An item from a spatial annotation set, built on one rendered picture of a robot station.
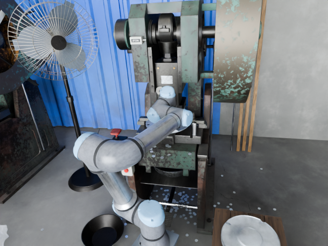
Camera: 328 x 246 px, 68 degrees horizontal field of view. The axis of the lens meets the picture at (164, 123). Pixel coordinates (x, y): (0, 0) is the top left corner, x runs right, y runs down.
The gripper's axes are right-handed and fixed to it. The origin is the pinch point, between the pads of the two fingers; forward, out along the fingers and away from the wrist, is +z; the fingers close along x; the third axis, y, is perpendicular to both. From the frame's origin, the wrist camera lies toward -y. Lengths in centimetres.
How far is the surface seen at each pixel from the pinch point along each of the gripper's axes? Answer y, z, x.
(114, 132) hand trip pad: -36.9, 4.1, 0.7
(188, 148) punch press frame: 10.9, 15.7, -1.5
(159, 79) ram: -8.3, -17.0, 28.2
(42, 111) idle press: -151, 59, 64
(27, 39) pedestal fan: -94, -41, 40
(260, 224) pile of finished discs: 53, 26, -42
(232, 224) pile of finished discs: 38, 26, -43
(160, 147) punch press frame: -7.5, 15.8, -1.4
